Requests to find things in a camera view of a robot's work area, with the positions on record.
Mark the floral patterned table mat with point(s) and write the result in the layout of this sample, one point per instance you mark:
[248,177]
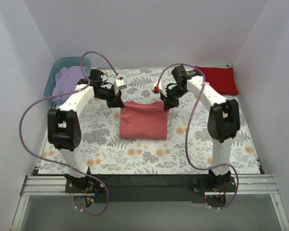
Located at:
[105,152]

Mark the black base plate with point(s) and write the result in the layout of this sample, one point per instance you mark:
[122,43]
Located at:
[102,194]

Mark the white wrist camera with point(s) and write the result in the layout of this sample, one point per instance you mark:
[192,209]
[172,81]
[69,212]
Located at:
[120,84]
[159,88]

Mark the lilac t shirt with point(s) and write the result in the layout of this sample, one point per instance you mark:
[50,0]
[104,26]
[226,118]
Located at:
[66,81]

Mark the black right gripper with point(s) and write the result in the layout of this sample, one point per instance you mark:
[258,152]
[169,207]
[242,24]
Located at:
[169,100]

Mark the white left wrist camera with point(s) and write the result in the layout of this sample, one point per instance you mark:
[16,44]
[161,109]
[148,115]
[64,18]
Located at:
[120,84]

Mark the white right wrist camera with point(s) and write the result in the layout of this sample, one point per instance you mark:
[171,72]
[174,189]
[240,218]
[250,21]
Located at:
[159,88]

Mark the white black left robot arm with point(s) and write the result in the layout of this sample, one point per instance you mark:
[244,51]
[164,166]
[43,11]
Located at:
[63,123]

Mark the salmon pink t shirt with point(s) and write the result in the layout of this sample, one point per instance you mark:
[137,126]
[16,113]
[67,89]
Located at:
[143,121]

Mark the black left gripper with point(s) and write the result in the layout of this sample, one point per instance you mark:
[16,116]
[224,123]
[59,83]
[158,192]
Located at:
[114,99]

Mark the teal plastic basket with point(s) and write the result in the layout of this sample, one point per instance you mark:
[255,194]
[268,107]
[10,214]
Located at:
[63,62]

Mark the folded red t shirt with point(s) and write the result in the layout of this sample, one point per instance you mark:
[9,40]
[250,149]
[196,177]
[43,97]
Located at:
[221,79]

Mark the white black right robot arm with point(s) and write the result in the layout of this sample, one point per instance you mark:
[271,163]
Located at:
[223,121]

